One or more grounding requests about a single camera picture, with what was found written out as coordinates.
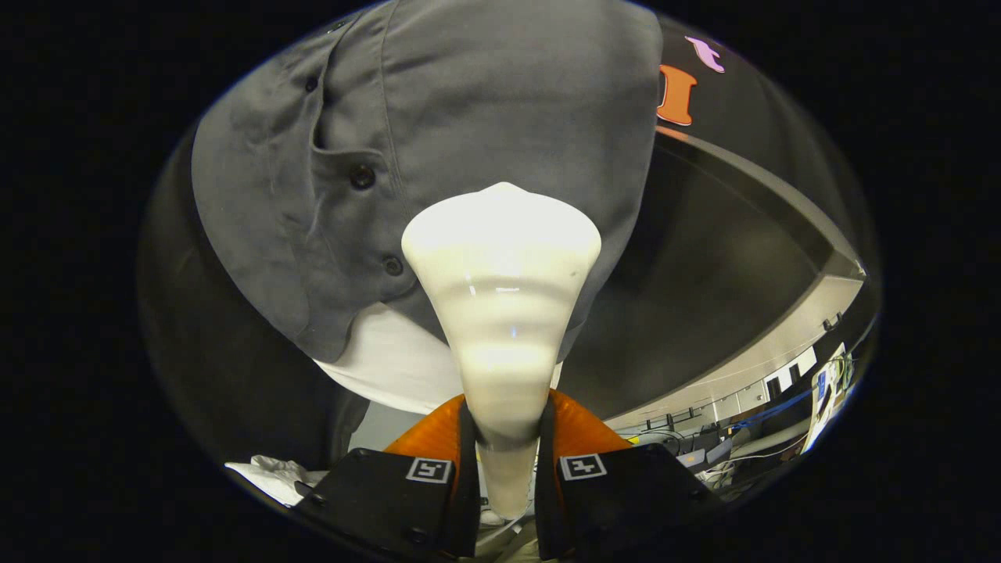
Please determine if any white crumpled cloth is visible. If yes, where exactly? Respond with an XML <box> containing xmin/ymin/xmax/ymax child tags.
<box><xmin>225</xmin><ymin>455</ymin><xmax>329</xmax><ymax>507</ymax></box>

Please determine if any grey button shirt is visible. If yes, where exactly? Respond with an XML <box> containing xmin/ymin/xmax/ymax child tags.
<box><xmin>192</xmin><ymin>0</ymin><xmax>664</xmax><ymax>364</ymax></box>

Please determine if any white mannequin torso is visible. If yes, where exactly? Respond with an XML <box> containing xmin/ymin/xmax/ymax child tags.
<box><xmin>313</xmin><ymin>301</ymin><xmax>564</xmax><ymax>415</ymax></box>

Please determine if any black backdrop cloth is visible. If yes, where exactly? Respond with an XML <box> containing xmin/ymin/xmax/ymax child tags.
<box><xmin>137</xmin><ymin>16</ymin><xmax>873</xmax><ymax>470</ymax></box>

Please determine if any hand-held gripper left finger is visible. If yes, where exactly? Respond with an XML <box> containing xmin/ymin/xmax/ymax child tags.
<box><xmin>293</xmin><ymin>393</ymin><xmax>482</xmax><ymax>561</ymax></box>

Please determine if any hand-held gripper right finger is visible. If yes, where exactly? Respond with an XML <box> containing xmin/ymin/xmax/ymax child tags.
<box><xmin>536</xmin><ymin>389</ymin><xmax>724</xmax><ymax>561</ymax></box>

